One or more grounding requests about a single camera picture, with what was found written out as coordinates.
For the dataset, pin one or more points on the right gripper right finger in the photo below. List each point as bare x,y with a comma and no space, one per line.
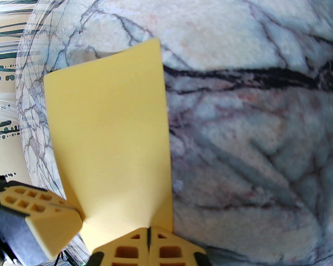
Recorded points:
170,253

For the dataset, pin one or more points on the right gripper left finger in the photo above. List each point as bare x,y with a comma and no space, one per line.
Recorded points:
127,253

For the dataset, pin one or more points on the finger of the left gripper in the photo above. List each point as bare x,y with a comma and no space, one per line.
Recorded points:
56,228
32,194

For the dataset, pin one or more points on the yellow square paper sheet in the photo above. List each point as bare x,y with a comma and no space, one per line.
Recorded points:
109,130

